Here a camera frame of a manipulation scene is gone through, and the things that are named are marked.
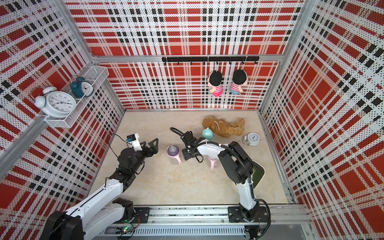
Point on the doll with pink dress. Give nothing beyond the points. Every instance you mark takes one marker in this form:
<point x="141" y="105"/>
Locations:
<point x="215" y="83"/>

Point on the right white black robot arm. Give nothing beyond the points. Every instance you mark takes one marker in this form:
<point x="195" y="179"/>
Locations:
<point x="236" y="163"/>

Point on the white wire wall shelf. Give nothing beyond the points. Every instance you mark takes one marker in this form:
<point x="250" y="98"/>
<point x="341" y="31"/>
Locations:
<point x="96" y="75"/>

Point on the small white alarm clock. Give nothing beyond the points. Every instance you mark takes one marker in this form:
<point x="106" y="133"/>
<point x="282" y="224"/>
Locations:
<point x="251" y="139"/>

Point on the brown plush toy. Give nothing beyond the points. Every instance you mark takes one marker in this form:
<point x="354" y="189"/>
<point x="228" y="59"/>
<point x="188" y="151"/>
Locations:
<point x="223" y="128"/>

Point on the doll with striped shirt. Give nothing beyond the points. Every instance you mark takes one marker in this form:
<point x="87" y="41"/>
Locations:
<point x="240" y="79"/>

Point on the large white alarm clock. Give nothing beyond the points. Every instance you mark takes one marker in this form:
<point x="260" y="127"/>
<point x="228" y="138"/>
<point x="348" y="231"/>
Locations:
<point x="55" y="103"/>

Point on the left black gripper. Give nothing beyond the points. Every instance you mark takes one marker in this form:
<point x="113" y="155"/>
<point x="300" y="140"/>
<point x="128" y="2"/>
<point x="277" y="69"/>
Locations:
<point x="154" y="150"/>

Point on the green circuit board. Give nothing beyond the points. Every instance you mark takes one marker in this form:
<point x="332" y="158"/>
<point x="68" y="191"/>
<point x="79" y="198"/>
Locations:
<point x="124" y="230"/>

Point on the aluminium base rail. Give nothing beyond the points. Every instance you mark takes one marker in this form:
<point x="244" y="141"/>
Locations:
<point x="287" y="222"/>

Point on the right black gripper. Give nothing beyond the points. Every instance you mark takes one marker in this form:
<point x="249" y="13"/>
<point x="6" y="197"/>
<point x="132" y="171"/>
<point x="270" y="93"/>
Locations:
<point x="185" y="154"/>

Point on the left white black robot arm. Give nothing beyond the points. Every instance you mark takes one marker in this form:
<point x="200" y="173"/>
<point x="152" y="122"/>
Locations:
<point x="87" y="219"/>

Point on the pink bottle handle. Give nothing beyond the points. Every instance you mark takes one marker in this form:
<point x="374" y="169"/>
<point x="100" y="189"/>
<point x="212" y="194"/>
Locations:
<point x="213" y="162"/>
<point x="178" y="159"/>

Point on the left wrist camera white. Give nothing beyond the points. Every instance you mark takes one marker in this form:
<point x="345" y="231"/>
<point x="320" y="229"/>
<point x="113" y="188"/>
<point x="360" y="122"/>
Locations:
<point x="133" y="140"/>

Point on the black hook rail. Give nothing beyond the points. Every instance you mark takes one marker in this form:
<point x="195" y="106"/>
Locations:
<point x="210" y="59"/>

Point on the white bin green inside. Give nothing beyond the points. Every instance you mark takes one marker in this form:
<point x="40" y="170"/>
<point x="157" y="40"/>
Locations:
<point x="258" y="174"/>

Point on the teal alarm clock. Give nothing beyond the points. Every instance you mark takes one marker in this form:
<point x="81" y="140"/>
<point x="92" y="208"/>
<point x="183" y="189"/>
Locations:
<point x="81" y="88"/>

